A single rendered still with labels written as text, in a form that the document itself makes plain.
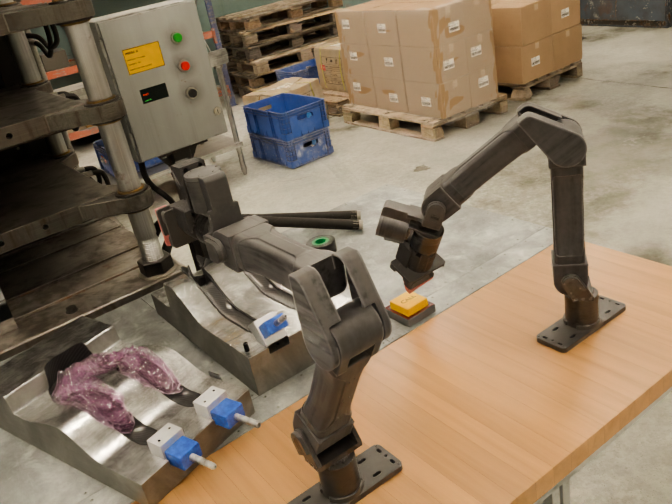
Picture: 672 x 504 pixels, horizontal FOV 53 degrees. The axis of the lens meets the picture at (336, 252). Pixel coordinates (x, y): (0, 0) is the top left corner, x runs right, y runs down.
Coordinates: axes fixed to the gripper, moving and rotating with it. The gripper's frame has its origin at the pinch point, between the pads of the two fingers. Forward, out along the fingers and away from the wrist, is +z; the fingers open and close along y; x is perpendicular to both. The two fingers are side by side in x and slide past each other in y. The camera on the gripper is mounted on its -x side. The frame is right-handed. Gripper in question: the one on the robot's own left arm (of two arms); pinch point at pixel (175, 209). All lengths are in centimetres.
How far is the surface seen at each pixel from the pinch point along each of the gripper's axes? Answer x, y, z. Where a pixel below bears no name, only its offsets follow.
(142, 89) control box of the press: -10, -28, 80
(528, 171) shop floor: 116, -276, 163
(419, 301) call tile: 36, -42, -10
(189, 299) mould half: 27.4, -3.8, 21.4
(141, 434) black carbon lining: 34.6, 20.0, -5.0
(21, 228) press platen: 14, 16, 74
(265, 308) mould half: 30.8, -15.1, 8.5
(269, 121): 75, -199, 337
